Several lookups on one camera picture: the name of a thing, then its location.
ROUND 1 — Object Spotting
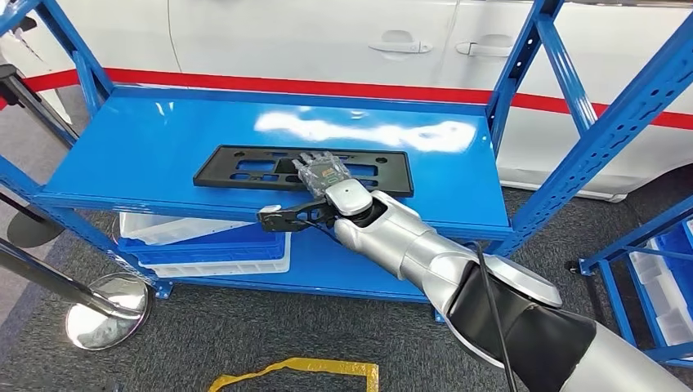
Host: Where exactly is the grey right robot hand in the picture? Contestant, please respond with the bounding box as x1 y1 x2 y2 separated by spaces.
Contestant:
292 151 353 198

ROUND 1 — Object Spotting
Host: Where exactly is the black plastic panel part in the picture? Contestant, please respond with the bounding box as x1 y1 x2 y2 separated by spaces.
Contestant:
193 144 415 198

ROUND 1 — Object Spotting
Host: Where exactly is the blue metal shelf rack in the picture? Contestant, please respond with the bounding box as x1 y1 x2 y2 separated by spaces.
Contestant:
0 0 693 326
566 194 693 369

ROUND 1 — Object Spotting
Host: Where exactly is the red barrier belt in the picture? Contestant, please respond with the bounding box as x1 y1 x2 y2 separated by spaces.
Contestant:
0 67 693 131

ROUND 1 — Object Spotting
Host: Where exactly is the white car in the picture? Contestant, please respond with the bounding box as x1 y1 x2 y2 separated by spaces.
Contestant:
0 0 693 204

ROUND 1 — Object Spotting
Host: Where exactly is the yellow floor tape square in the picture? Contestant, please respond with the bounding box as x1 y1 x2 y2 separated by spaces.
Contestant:
208 357 380 392

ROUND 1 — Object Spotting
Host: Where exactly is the chrome stanchion with mirror base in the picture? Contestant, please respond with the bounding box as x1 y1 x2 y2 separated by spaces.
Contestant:
0 238 154 352

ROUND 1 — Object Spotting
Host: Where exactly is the stanchion with dark base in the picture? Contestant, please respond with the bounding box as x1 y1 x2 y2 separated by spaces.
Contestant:
0 192 66 249

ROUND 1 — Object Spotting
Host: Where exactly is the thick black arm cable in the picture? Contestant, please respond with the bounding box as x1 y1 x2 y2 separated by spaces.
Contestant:
465 242 518 392

